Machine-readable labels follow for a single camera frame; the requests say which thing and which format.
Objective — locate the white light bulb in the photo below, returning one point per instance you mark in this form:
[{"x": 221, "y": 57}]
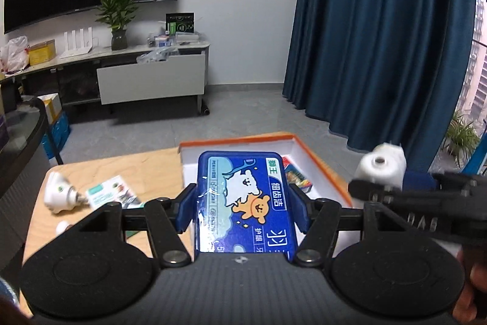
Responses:
[{"x": 61, "y": 192}]

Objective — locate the white plastic bag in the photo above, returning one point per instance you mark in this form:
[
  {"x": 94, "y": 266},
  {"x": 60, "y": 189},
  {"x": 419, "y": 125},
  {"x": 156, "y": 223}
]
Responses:
[{"x": 14, "y": 56}]

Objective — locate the small white cap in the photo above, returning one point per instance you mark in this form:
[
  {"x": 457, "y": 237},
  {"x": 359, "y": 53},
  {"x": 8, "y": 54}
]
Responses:
[{"x": 63, "y": 227}]

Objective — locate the yellow cardboard box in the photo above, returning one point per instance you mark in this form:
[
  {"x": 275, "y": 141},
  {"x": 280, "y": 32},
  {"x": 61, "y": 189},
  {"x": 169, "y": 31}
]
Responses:
[{"x": 42, "y": 52}]

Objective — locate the clear plastic bag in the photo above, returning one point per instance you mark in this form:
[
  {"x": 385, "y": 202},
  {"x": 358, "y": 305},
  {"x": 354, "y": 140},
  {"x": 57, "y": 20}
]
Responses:
[{"x": 156, "y": 56}]

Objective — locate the potted plant by window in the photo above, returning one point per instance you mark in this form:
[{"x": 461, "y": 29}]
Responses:
[{"x": 462, "y": 136}]

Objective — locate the black roll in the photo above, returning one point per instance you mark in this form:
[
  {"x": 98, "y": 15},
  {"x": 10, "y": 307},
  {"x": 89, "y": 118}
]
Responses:
[{"x": 205, "y": 108}]

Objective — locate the dark round table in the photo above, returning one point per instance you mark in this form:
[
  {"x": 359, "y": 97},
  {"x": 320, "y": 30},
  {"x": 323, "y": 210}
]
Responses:
[{"x": 19, "y": 165}]

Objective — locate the pile of small boxes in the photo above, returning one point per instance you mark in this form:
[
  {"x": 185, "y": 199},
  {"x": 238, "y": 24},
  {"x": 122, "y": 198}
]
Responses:
[{"x": 167, "y": 40}]

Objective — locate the adhesive bandage box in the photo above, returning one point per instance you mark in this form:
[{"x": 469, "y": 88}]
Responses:
[{"x": 110, "y": 192}]

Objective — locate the person's right hand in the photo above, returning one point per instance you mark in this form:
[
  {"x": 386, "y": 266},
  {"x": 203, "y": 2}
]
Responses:
[{"x": 473, "y": 283}]

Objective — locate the white router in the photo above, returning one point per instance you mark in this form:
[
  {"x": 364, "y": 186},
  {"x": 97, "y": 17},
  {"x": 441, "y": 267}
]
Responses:
[{"x": 78, "y": 43}]

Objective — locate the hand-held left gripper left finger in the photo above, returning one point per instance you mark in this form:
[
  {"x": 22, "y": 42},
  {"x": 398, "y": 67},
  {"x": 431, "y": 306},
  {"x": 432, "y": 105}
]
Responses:
[{"x": 187, "y": 209}]

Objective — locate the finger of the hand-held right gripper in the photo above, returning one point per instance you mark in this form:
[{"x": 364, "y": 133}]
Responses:
[
  {"x": 374, "y": 191},
  {"x": 418, "y": 181}
]

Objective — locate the blue floss pick box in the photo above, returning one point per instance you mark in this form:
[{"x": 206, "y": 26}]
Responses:
[{"x": 245, "y": 201}]

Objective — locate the blue plastic bag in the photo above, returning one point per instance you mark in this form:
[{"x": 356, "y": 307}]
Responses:
[{"x": 57, "y": 136}]

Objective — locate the potted green plant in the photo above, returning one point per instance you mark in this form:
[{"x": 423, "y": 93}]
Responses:
[{"x": 118, "y": 14}]

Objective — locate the orange-edged cardboard box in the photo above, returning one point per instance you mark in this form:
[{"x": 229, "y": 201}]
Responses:
[{"x": 289, "y": 146}]

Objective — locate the green and black box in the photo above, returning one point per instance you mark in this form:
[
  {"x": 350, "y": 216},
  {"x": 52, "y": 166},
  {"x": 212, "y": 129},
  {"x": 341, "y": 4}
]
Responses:
[{"x": 181, "y": 23}]

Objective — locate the colourful small box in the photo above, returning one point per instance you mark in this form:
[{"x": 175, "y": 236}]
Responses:
[{"x": 300, "y": 176}]

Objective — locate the dark blue curtain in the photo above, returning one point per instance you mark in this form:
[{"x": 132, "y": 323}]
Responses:
[{"x": 373, "y": 35}]

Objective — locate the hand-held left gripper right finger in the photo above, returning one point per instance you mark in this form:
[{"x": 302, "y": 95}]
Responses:
[{"x": 298, "y": 209}]

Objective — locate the long television cabinet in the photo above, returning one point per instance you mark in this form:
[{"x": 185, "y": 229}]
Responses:
[{"x": 152, "y": 77}]

